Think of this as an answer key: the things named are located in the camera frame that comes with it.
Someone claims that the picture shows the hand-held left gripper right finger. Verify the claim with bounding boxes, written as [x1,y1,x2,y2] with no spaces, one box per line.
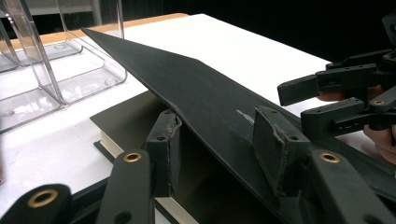
[251,105,313,198]

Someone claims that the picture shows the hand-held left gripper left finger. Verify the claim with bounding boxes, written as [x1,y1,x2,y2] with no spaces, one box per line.
[144,107,184,199]

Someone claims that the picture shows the black hardcover notebook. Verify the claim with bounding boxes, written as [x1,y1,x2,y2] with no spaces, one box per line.
[80,27,396,224]

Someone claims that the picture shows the clear acrylic book rack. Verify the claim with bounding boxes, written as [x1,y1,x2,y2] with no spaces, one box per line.
[0,0,129,135]

